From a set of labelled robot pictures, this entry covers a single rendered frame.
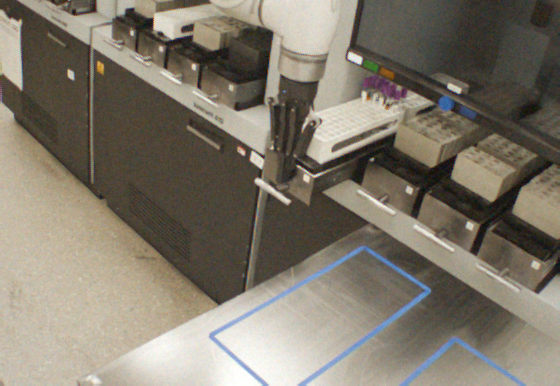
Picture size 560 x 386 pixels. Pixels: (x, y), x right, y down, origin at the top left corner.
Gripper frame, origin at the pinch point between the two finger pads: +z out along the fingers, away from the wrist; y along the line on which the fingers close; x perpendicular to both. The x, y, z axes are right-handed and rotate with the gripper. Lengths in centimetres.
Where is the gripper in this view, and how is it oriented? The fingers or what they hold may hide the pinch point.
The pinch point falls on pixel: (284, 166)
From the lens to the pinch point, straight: 131.1
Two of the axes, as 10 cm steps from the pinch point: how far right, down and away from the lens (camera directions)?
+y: -7.0, -4.5, 5.5
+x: -7.0, 2.9, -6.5
